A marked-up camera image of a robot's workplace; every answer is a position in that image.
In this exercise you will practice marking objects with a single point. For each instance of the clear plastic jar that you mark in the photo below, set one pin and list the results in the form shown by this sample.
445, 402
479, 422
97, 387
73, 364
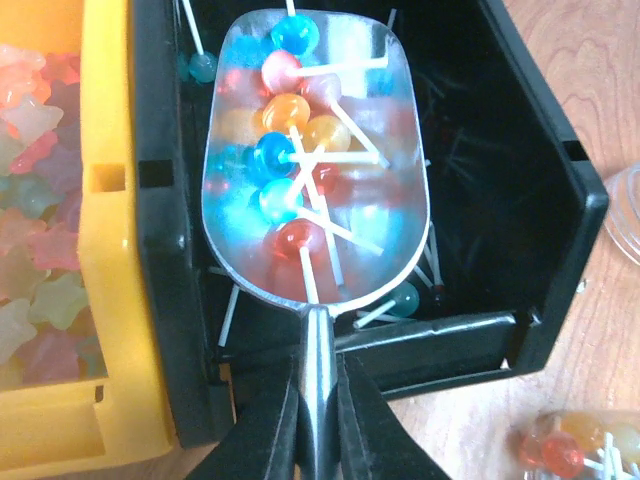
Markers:
580, 444

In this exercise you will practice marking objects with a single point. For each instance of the clear jar lid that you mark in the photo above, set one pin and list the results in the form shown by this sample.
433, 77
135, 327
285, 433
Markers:
622, 220

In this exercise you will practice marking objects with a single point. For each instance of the black bin with lollipops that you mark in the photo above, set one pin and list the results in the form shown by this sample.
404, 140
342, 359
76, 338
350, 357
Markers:
516, 206

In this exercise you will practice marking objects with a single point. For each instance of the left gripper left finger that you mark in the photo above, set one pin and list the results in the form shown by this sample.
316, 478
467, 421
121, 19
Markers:
262, 443

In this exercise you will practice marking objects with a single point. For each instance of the metal scoop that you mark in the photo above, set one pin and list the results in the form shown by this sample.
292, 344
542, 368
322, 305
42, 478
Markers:
314, 189

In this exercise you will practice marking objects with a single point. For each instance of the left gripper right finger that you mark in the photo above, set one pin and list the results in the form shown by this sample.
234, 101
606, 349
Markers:
373, 443

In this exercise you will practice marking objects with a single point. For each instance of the yellow plastic bin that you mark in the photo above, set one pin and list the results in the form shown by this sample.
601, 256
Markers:
123, 417

